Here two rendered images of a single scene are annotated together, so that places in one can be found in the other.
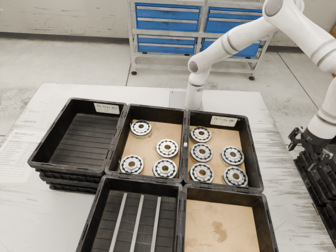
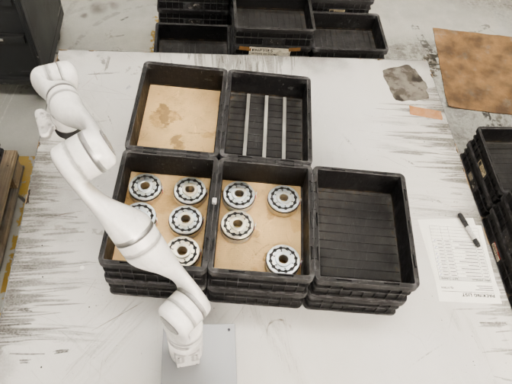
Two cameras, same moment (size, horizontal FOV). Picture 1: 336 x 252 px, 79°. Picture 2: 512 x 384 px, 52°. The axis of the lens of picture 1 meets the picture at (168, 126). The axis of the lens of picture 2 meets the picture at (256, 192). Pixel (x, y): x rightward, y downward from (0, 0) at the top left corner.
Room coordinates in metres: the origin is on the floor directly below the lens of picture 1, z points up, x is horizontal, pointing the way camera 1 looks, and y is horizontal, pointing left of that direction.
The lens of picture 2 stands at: (1.37, -0.08, 2.26)
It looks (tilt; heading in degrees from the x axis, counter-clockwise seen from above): 56 degrees down; 172
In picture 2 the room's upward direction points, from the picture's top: 9 degrees clockwise
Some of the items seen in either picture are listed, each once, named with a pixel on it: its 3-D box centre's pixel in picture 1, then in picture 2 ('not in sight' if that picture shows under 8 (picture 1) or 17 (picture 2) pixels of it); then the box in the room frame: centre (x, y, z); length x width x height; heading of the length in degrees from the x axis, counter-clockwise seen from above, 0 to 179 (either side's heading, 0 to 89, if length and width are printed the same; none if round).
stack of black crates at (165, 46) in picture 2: not in sight; (193, 59); (-0.82, -0.23, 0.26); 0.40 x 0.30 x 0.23; 93
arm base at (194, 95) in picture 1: (194, 94); (185, 339); (0.93, -0.14, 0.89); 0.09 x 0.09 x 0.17; 11
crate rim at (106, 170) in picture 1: (151, 138); (263, 216); (0.56, 0.07, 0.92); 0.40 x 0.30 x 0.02; 177
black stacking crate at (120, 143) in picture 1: (151, 145); (261, 225); (0.56, 0.07, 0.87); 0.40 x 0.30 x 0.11; 177
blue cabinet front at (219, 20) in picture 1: (233, 34); not in sight; (2.48, -0.70, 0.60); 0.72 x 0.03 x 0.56; 93
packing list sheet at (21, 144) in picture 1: (17, 153); (460, 258); (0.56, 0.77, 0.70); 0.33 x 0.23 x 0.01; 3
